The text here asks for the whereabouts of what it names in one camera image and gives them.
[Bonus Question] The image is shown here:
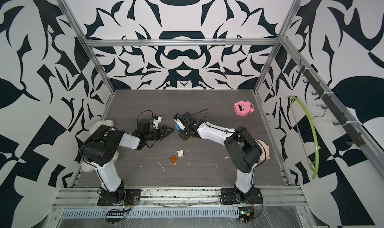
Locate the beige round clock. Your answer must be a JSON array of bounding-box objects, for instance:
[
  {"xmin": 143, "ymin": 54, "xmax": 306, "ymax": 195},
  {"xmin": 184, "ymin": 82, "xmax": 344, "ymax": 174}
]
[{"xmin": 257, "ymin": 140, "xmax": 270, "ymax": 162}]

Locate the black hook rail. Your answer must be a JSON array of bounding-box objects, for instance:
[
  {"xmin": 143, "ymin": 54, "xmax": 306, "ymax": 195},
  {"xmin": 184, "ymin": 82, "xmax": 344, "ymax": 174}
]
[{"xmin": 298, "ymin": 65, "xmax": 366, "ymax": 147}]

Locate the green hoop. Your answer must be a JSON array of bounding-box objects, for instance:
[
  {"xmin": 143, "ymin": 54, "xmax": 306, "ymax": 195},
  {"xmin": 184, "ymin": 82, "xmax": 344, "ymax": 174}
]
[{"xmin": 287, "ymin": 96, "xmax": 320, "ymax": 180}]

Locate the white lego brick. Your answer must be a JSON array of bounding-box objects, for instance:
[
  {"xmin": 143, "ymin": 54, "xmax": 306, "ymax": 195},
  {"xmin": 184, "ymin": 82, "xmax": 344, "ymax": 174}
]
[{"xmin": 177, "ymin": 150, "xmax": 184, "ymax": 157}]

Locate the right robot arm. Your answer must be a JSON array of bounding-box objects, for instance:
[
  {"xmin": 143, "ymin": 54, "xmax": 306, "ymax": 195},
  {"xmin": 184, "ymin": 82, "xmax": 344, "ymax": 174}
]
[{"xmin": 174, "ymin": 112, "xmax": 270, "ymax": 205}]

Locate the white teddy bear pink shirt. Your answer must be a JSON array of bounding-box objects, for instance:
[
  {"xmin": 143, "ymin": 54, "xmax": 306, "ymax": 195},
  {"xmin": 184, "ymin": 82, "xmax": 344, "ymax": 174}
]
[{"xmin": 81, "ymin": 119, "xmax": 120, "ymax": 172}]

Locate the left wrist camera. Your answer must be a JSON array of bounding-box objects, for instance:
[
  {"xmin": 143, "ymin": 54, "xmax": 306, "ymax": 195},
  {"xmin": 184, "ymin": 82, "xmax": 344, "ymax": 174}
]
[{"xmin": 137, "ymin": 116, "xmax": 162, "ymax": 133}]

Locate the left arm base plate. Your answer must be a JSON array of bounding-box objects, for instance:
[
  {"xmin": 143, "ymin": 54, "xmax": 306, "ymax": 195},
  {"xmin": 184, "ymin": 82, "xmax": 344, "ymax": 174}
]
[{"xmin": 97, "ymin": 188, "xmax": 142, "ymax": 207}]

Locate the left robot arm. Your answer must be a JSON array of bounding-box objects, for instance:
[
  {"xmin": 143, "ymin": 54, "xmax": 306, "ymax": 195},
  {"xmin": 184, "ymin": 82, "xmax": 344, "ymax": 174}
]
[{"xmin": 80, "ymin": 124, "xmax": 174, "ymax": 202}]

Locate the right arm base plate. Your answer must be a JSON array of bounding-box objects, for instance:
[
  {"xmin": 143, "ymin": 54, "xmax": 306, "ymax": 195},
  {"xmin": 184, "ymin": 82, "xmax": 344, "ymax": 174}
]
[{"xmin": 220, "ymin": 187, "xmax": 264, "ymax": 205}]

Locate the aluminium front rail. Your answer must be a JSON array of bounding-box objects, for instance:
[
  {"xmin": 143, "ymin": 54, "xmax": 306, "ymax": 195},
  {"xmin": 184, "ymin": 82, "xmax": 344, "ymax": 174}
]
[{"xmin": 53, "ymin": 186, "xmax": 307, "ymax": 208}]

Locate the orange lego brick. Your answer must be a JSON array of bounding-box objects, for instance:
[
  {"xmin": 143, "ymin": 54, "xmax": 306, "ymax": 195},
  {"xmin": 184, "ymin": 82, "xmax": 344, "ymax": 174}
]
[{"xmin": 170, "ymin": 156, "xmax": 178, "ymax": 164}]

